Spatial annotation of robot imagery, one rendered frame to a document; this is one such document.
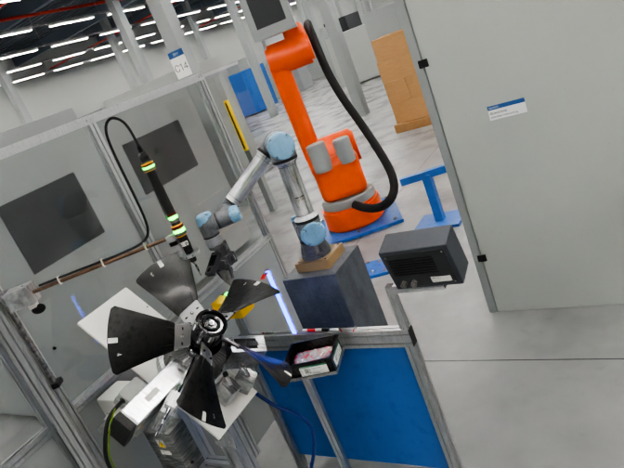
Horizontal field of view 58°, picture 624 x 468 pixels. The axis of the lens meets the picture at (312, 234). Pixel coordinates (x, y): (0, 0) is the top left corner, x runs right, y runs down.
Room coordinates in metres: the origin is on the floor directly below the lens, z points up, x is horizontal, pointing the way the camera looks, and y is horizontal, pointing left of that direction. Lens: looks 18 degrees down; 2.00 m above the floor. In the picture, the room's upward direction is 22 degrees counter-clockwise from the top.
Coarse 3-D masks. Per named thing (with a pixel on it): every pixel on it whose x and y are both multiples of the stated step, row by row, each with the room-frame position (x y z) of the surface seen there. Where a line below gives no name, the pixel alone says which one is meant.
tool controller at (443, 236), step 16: (384, 240) 1.94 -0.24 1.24; (400, 240) 1.89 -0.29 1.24; (416, 240) 1.84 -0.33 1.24; (432, 240) 1.79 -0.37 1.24; (448, 240) 1.77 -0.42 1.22; (384, 256) 1.88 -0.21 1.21; (400, 256) 1.84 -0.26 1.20; (416, 256) 1.81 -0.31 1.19; (432, 256) 1.78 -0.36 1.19; (448, 256) 1.75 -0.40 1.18; (464, 256) 1.84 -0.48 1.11; (400, 272) 1.88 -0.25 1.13; (416, 272) 1.85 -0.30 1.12; (432, 272) 1.81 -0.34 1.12; (448, 272) 1.78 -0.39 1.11; (464, 272) 1.81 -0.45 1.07; (400, 288) 1.92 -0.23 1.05
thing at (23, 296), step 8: (16, 288) 2.00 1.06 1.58; (24, 288) 1.97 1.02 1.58; (32, 288) 2.01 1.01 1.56; (0, 296) 1.98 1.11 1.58; (8, 296) 1.97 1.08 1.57; (16, 296) 1.97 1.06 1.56; (24, 296) 1.97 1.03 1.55; (32, 296) 1.98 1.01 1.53; (40, 296) 2.03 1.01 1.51; (8, 304) 1.97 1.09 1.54; (16, 304) 1.97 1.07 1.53; (24, 304) 1.97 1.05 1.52; (32, 304) 1.97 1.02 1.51
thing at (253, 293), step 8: (240, 280) 2.22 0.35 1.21; (248, 280) 2.21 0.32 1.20; (256, 280) 2.20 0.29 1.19; (232, 288) 2.19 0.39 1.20; (240, 288) 2.17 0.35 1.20; (248, 288) 2.15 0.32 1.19; (256, 288) 2.14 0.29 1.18; (264, 288) 2.14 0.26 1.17; (272, 288) 2.13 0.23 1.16; (232, 296) 2.12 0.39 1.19; (240, 296) 2.10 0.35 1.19; (248, 296) 2.08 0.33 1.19; (256, 296) 2.08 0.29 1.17; (264, 296) 2.07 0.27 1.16; (224, 304) 2.09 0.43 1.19; (232, 304) 2.06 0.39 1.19; (240, 304) 2.04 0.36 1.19; (248, 304) 2.03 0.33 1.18; (224, 312) 2.02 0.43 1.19
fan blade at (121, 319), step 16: (112, 320) 1.80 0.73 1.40; (128, 320) 1.81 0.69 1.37; (144, 320) 1.83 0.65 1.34; (160, 320) 1.85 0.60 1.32; (112, 336) 1.77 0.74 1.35; (128, 336) 1.79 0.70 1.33; (144, 336) 1.81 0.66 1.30; (160, 336) 1.83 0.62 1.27; (112, 352) 1.75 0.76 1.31; (128, 352) 1.77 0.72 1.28; (144, 352) 1.79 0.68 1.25; (160, 352) 1.82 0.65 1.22; (112, 368) 1.73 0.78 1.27; (128, 368) 1.75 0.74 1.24
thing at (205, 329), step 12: (204, 312) 1.91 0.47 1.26; (216, 312) 1.93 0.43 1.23; (192, 324) 1.90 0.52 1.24; (204, 324) 1.87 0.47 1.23; (216, 324) 1.89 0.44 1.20; (192, 336) 1.88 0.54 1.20; (204, 336) 1.84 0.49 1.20; (216, 336) 1.84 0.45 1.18; (192, 348) 1.88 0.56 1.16; (216, 348) 1.91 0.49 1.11
